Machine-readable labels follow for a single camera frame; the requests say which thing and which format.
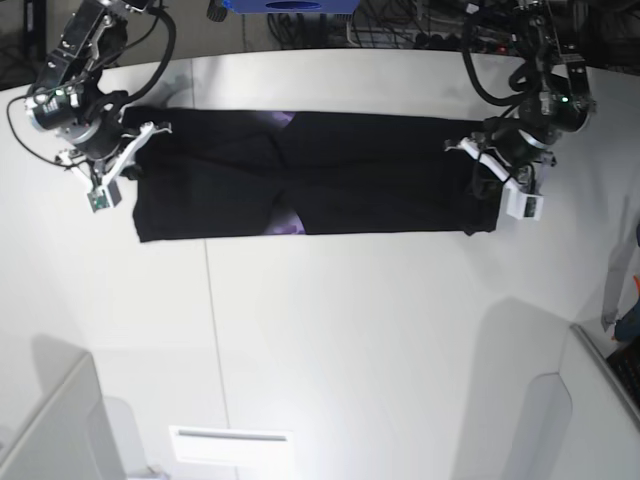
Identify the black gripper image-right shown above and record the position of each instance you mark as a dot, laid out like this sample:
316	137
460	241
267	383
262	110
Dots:
516	141

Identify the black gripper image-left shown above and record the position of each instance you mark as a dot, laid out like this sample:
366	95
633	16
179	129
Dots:
93	142

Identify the black T-shirt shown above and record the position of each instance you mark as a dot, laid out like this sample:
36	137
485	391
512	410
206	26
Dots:
224	174

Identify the teal orange tool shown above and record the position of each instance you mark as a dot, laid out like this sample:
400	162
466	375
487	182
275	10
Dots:
626	328

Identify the blue box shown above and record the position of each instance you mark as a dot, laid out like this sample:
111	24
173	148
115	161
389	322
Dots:
292	6

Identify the black keyboard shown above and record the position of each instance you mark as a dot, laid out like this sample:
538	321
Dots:
625	365

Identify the white cabinet right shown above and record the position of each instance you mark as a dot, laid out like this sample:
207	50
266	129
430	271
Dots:
576	423

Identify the white cabinet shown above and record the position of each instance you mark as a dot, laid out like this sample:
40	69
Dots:
576	423
69	436

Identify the white cabinet left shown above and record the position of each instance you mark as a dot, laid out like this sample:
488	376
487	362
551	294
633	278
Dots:
69	436

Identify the white slotted plate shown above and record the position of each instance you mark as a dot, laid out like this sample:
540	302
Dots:
231	447

